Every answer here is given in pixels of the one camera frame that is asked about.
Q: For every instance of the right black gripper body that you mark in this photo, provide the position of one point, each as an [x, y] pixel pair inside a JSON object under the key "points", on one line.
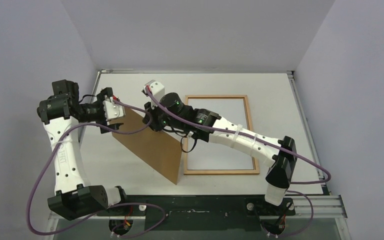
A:
{"points": [[148, 113]]}

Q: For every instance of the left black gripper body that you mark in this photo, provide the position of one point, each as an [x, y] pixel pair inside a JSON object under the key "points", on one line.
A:
{"points": [[93, 112]]}

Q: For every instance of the brown backing board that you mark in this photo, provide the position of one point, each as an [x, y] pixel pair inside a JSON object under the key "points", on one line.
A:
{"points": [[159, 150]]}

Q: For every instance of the photo print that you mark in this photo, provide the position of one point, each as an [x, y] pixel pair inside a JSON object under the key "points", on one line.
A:
{"points": [[211, 158]]}

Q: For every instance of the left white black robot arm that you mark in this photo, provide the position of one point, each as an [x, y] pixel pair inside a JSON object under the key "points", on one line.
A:
{"points": [[75, 197]]}

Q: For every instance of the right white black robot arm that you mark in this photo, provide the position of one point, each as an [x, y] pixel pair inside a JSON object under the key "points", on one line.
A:
{"points": [[208, 126]]}

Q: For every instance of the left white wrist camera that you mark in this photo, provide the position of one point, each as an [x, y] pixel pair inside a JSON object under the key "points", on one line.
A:
{"points": [[112, 108]]}

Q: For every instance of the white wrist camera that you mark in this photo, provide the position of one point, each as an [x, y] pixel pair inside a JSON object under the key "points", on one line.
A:
{"points": [[155, 90], [112, 108]]}

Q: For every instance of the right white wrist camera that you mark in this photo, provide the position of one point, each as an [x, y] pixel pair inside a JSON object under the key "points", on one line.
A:
{"points": [[155, 90]]}

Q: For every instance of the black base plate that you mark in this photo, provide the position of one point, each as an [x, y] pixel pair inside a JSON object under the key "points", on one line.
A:
{"points": [[212, 222]]}

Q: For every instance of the aluminium rail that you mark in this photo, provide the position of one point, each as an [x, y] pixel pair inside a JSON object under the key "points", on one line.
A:
{"points": [[322, 206]]}

